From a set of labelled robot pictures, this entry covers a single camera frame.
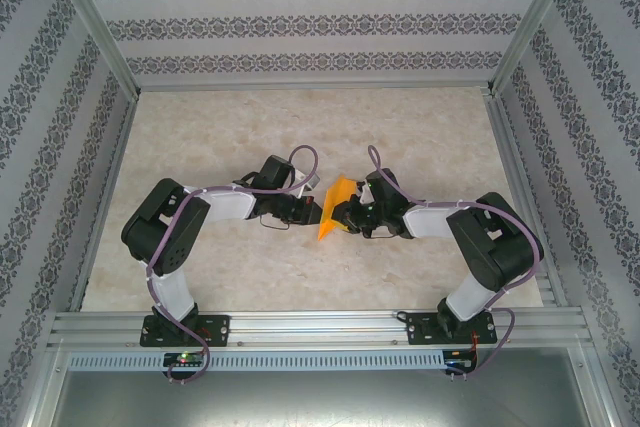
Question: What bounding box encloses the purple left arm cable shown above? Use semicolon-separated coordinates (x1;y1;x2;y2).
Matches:
144;145;321;387

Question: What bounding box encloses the slotted grey cable duct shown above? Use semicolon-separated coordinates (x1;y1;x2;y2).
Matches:
67;349;447;374

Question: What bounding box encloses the left controller board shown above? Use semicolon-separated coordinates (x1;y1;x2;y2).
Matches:
162;351;206;368

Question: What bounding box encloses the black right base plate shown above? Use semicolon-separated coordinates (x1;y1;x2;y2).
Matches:
407;310;499;347

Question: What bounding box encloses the controller board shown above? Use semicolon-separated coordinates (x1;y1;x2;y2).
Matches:
162;351;206;368
443;349;480;374

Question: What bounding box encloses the grey metal sheet panel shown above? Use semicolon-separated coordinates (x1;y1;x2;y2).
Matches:
49;369;599;427

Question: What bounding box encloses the right controller board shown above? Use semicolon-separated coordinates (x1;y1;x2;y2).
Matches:
443;349;480;374

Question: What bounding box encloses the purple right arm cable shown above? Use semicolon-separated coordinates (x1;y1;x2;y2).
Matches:
367;145;545;382

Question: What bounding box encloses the aluminium frame post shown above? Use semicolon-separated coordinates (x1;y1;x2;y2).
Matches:
46;0;143;101
485;0;585;97

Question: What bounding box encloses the orange paper sheet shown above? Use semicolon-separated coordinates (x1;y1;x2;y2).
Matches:
317;174;359;242

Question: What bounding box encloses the aluminium mounting rail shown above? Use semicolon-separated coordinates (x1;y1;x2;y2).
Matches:
47;307;594;350

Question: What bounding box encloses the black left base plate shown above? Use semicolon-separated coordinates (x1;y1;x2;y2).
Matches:
139;314;232;348

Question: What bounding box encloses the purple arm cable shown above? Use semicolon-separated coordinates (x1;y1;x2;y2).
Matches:
144;145;321;387
367;145;545;382

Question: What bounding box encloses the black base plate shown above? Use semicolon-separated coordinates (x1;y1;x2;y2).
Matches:
139;314;232;348
407;310;499;347

